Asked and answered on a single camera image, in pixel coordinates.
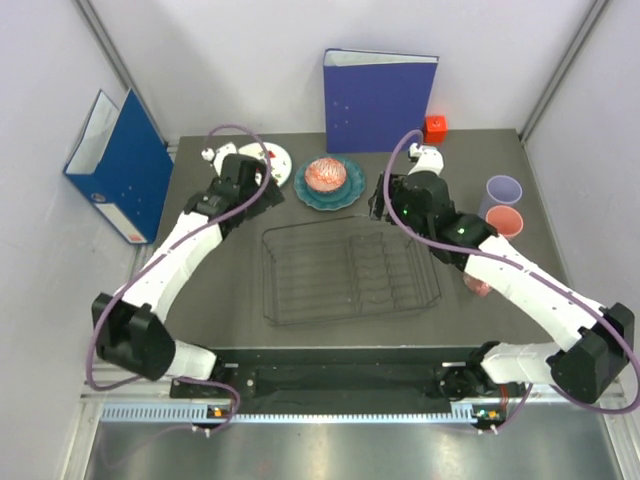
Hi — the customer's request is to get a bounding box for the watermelon pattern plate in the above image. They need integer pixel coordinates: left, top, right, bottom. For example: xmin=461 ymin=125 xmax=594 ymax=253
xmin=238 ymin=141 xmax=293 ymax=187

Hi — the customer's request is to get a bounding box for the purple-blue binder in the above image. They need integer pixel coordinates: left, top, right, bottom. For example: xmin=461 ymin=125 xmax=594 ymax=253
xmin=323 ymin=48 xmax=439 ymax=153

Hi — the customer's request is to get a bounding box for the pink patterned mug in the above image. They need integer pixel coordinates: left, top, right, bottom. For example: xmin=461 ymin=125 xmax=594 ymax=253
xmin=463 ymin=273 xmax=492 ymax=298

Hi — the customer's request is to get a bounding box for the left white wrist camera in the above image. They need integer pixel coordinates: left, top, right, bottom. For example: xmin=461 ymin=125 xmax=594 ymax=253
xmin=201 ymin=142 xmax=238 ymax=172

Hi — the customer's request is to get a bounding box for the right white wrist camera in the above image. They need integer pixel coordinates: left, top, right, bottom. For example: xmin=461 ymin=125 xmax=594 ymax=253
xmin=408 ymin=143 xmax=444 ymax=176

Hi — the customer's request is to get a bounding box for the black wire dish rack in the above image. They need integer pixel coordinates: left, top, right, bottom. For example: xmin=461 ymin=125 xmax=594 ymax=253
xmin=261 ymin=215 xmax=441 ymax=327

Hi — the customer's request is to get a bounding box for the lavender plastic cup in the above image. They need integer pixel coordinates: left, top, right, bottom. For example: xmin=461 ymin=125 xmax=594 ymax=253
xmin=478 ymin=175 xmax=523 ymax=217

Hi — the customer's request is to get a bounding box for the blue zigzag patterned bowl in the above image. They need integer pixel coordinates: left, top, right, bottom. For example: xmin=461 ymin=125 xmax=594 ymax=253
xmin=304 ymin=157 xmax=347 ymax=194

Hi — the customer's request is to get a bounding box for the pink plastic cup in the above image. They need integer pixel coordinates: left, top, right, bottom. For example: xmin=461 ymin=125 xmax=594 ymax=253
xmin=485 ymin=205 xmax=524 ymax=239

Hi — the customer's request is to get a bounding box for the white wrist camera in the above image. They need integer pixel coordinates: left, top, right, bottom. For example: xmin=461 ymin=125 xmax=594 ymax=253
xmin=201 ymin=142 xmax=238 ymax=172
xmin=408 ymin=143 xmax=444 ymax=176

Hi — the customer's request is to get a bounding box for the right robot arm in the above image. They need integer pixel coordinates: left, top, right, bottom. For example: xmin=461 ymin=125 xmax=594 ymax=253
xmin=368 ymin=170 xmax=639 ymax=411

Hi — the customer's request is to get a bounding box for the blue lever arch binder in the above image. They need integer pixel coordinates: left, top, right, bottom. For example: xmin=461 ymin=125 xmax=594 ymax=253
xmin=63 ymin=90 xmax=173 ymax=244

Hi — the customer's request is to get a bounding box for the teal plate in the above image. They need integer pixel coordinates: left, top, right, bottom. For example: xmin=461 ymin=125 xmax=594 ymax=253
xmin=294 ymin=156 xmax=366 ymax=211

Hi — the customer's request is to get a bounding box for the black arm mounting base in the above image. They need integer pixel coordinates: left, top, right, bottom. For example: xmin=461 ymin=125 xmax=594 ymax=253
xmin=169 ymin=343 xmax=524 ymax=404

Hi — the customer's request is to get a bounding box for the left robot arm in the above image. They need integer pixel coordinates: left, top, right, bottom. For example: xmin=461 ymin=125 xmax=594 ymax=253
xmin=89 ymin=153 xmax=284 ymax=397

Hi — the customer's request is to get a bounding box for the grey slotted cable duct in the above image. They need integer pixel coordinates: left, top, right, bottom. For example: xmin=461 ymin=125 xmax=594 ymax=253
xmin=99 ymin=399 xmax=509 ymax=425

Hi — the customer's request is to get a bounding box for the small red box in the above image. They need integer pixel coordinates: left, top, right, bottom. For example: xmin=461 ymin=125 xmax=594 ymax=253
xmin=423 ymin=115 xmax=448 ymax=144

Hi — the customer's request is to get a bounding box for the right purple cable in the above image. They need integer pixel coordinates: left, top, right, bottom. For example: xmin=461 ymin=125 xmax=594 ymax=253
xmin=387 ymin=129 xmax=640 ymax=431

